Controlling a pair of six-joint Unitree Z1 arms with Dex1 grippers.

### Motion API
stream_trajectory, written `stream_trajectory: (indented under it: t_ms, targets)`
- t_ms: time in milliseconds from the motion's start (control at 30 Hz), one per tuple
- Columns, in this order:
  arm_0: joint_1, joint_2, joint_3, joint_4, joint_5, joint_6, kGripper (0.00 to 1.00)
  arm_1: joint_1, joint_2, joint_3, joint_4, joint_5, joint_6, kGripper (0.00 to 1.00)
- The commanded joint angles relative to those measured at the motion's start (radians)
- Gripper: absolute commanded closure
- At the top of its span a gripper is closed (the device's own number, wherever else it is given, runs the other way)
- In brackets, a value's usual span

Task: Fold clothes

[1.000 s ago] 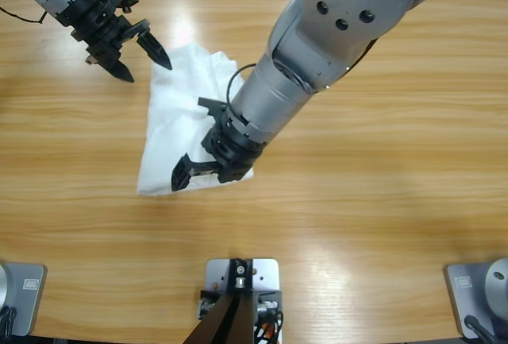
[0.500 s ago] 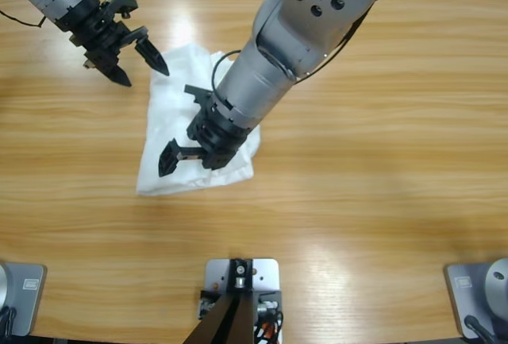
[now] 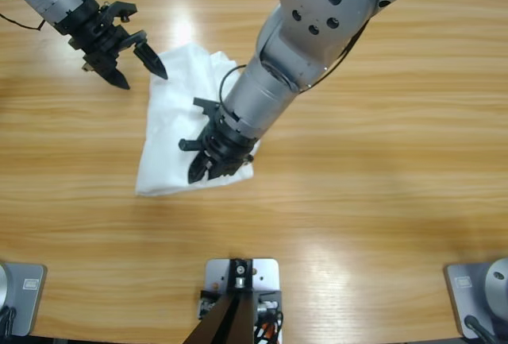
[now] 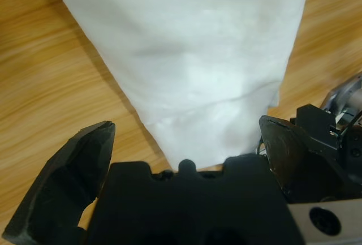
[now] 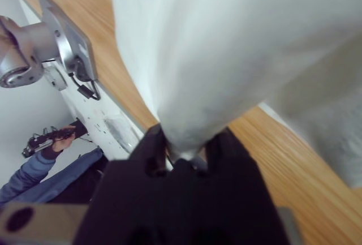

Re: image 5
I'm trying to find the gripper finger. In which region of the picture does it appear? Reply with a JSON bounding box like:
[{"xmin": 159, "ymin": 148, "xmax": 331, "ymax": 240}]
[
  {"xmin": 128, "ymin": 124, "xmax": 168, "ymax": 176},
  {"xmin": 204, "ymin": 127, "xmax": 256, "ymax": 173}
]

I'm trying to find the white t-shirt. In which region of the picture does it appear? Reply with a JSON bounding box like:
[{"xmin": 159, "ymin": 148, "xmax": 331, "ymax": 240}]
[{"xmin": 109, "ymin": 0, "xmax": 362, "ymax": 190}]

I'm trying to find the black handheld controller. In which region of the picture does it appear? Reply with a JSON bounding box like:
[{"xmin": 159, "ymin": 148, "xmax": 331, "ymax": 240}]
[{"xmin": 21, "ymin": 119, "xmax": 87, "ymax": 158}]

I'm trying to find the blue-sleeved operator forearm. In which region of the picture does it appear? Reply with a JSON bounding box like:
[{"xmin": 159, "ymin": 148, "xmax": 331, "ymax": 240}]
[{"xmin": 0, "ymin": 146, "xmax": 64, "ymax": 201}]

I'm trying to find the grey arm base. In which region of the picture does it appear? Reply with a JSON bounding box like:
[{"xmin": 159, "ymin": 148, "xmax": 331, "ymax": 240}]
[{"xmin": 36, "ymin": 0, "xmax": 98, "ymax": 83}]

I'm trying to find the bare operator hand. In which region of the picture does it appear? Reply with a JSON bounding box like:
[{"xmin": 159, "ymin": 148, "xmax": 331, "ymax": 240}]
[{"xmin": 53, "ymin": 125, "xmax": 77, "ymax": 153}]

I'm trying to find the operator torso in blue jacket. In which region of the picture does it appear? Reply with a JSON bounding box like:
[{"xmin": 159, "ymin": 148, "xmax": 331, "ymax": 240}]
[{"xmin": 27, "ymin": 146, "xmax": 110, "ymax": 204}]

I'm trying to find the black base cable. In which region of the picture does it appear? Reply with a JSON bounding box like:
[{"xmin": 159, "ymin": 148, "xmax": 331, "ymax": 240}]
[{"xmin": 67, "ymin": 72, "xmax": 101, "ymax": 101}]

